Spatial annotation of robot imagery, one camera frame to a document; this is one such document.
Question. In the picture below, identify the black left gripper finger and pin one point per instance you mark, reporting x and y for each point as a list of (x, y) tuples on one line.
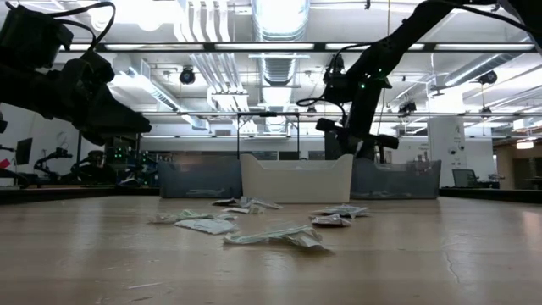
[(114, 112), (114, 134)]

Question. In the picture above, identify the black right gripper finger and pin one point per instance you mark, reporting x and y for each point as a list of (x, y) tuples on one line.
[(349, 146), (369, 150)]

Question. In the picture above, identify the white printed first aid packet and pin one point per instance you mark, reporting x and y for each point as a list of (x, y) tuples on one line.
[(243, 209), (330, 220), (260, 203), (343, 210)]

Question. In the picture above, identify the black background robot arm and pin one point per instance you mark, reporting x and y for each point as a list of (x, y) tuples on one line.
[(51, 157), (91, 167)]

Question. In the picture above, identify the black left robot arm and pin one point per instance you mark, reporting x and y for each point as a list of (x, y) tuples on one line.
[(29, 38)]

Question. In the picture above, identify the grey plastic bin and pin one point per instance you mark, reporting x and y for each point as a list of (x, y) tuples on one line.
[(396, 180), (199, 180)]

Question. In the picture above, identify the white plastic bin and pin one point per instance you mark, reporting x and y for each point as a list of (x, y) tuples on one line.
[(296, 178)]

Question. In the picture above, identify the long light strip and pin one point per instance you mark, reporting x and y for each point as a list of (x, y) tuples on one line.
[(339, 46), (264, 46), (485, 46), (154, 46)]

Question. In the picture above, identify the black rig crossbeam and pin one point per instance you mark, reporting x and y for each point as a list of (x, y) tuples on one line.
[(319, 46)]

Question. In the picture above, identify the small black monitor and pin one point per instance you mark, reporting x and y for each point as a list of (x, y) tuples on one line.
[(23, 150)]

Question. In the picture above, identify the dark mesh office chair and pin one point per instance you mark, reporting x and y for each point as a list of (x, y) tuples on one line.
[(466, 178)]

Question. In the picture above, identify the red tape strip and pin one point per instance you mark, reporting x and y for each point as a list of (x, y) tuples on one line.
[(4, 163)]

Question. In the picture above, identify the green white packet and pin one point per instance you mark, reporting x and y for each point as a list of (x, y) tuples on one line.
[(207, 226), (182, 216), (311, 242), (271, 237)]

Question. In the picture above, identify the black ceiling camera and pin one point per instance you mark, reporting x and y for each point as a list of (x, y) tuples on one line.
[(488, 77), (187, 75), (407, 107)]

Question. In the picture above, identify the black rig camera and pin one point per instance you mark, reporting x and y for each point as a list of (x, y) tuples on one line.
[(332, 74)]

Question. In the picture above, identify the silver ventilation duct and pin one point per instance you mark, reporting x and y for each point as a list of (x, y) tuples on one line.
[(279, 17)]

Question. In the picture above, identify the glowing wall lamp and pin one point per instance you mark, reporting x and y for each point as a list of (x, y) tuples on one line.
[(525, 145)]

